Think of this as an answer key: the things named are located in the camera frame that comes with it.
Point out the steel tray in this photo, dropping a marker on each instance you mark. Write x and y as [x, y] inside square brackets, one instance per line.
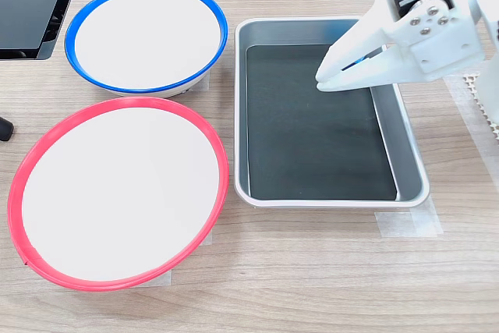
[405, 153]

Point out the black tray mat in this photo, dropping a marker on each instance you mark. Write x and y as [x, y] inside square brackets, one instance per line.
[312, 138]

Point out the clear tape piece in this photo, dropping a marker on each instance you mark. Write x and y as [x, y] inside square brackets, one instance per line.
[409, 224]
[468, 118]

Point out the white plate blue rim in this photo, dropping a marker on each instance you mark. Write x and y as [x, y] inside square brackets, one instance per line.
[148, 36]

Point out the white plate red rim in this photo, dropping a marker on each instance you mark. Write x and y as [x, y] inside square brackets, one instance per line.
[117, 192]

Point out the black glossy device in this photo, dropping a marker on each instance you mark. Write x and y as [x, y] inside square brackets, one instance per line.
[27, 13]

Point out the small black rounded object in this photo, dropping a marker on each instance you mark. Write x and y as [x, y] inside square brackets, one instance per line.
[5, 129]

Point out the pale perforated base plate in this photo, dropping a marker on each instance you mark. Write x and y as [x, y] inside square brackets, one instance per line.
[471, 79]

